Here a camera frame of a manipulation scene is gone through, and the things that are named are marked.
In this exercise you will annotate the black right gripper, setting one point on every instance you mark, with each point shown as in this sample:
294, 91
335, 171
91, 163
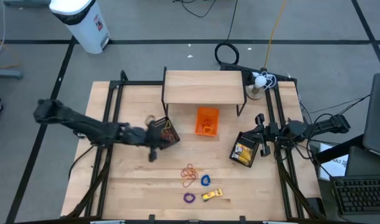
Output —
272, 133

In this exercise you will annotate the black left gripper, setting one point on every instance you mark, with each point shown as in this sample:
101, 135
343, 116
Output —
143, 137

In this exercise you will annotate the black plastic mesh basket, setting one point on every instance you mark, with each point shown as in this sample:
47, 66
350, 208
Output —
176, 140
250, 140

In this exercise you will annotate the orange plastic mesh basket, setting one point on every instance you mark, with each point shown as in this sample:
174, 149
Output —
207, 112

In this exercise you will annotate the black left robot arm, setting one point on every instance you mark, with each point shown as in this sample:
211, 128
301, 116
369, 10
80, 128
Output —
81, 124

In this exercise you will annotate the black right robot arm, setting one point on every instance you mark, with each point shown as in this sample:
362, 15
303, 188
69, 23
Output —
317, 129

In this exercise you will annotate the white globe desk lamp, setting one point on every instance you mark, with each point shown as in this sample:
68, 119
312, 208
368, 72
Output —
260, 81

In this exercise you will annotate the black side desk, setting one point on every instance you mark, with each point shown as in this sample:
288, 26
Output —
325, 193

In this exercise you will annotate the yellow rubber band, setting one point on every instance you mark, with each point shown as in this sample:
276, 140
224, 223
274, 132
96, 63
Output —
169, 124

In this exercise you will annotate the black table clamp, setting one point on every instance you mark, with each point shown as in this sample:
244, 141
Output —
151, 218
242, 219

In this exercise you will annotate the smartphone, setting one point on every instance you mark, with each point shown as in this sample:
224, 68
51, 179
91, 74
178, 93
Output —
316, 207

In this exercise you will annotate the black computer keyboard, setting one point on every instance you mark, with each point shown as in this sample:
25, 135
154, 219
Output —
361, 194

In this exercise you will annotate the grey monitor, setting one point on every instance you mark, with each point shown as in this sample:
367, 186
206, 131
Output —
378, 118

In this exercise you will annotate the white trash bin black liner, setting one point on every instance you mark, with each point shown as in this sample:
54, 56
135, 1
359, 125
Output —
81, 25

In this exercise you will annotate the grey furniture foot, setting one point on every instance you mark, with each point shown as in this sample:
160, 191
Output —
25, 3
6, 74

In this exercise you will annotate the black aluminium rig frame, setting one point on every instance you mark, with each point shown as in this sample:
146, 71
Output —
140, 82

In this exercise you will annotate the wooden shelf riser black frame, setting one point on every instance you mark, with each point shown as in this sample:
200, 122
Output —
202, 87

